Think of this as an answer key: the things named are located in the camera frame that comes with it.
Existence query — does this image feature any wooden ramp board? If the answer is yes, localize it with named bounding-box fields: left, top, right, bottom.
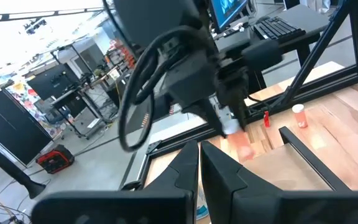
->
left=228, top=126, right=352, bottom=191

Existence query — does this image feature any small red clip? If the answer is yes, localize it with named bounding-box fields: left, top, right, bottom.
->
left=262, top=110, right=271, bottom=128

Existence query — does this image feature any red and black case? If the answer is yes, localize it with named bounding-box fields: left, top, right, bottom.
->
left=35, top=144, right=75, bottom=174

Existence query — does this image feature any black rolling table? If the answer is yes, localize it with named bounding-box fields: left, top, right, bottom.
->
left=50, top=86, right=111, bottom=141

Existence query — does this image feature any white bottle with blue label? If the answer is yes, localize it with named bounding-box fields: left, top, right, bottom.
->
left=196, top=183, right=210, bottom=222

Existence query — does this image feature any red vial white cap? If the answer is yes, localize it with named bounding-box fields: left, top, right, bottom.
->
left=291, top=103, right=309, bottom=129
left=222, top=119, right=256, bottom=162

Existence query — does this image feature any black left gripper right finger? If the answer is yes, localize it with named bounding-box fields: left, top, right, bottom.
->
left=200, top=140, right=358, bottom=224

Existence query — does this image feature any black partition panel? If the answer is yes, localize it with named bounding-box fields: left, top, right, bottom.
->
left=0, top=90, right=53, bottom=167

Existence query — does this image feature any black keyboard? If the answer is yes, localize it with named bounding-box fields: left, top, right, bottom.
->
left=253, top=16, right=306, bottom=41

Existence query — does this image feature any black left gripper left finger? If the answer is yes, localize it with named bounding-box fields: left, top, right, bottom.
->
left=31, top=139, right=200, bottom=224

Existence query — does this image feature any black flat screen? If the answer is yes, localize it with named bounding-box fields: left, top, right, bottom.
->
left=26, top=63, right=82, bottom=100

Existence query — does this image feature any monitor with blue screen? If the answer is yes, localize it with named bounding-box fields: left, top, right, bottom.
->
left=209, top=0, right=250, bottom=34

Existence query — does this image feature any floral patterned panel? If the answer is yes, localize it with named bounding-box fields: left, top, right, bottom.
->
left=4, top=80, right=62, bottom=138

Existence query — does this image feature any black looped gripper cable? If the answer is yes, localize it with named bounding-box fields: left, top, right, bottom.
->
left=118, top=26, right=204, bottom=153

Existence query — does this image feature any black computer desk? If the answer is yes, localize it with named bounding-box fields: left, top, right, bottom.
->
left=214, top=4, right=331, bottom=94

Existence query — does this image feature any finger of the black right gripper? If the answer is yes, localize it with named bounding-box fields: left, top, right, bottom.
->
left=224, top=89, right=247, bottom=131
left=191, top=101, right=228, bottom=137

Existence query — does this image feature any black cone-shaped stand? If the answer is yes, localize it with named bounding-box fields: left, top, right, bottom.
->
left=0, top=144, right=47, bottom=200

